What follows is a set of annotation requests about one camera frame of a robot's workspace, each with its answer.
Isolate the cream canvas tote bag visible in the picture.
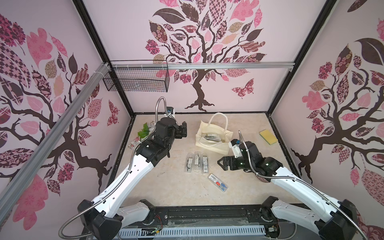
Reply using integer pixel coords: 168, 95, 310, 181
195, 113, 233, 155

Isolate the compass case red blue front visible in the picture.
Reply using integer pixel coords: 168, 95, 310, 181
208, 174, 228, 193

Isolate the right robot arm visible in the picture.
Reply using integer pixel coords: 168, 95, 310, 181
217, 139, 367, 240

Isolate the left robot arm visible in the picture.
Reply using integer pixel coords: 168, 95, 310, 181
58, 117, 188, 240

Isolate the white toy radish with leaves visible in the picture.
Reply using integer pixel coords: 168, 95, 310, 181
138, 123, 150, 140

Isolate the yellow green sponge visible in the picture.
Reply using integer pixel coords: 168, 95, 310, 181
259, 130, 278, 145

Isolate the floral rectangular tray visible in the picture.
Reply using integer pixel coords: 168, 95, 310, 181
128, 136, 141, 150

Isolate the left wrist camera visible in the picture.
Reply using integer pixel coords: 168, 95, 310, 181
167, 107, 175, 117

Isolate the black wire basket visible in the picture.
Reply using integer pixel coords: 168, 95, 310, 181
103, 60, 170, 92

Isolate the aluminium rail back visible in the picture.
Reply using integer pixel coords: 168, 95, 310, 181
112, 62, 295, 70

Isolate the aluminium rail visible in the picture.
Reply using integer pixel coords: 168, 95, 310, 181
1, 63, 110, 223
112, 62, 295, 70

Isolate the white slotted cable duct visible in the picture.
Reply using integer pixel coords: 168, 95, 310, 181
119, 225, 266, 239

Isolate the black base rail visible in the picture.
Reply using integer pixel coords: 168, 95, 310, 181
119, 203, 340, 240

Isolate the aluminium rail left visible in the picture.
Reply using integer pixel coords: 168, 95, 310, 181
1, 63, 110, 223

